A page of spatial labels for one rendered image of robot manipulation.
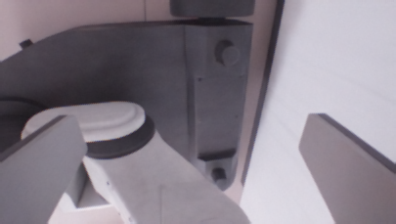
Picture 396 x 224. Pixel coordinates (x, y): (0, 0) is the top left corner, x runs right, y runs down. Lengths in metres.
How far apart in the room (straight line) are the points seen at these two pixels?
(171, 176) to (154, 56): 0.26
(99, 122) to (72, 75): 0.17
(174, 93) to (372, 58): 0.38
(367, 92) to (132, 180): 0.38
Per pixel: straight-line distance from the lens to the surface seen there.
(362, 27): 0.41
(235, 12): 0.44
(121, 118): 0.35
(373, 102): 0.39
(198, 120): 0.50
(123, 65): 0.46
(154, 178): 0.30
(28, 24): 0.70
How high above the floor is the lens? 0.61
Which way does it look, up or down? 59 degrees down
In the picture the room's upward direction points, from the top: 158 degrees clockwise
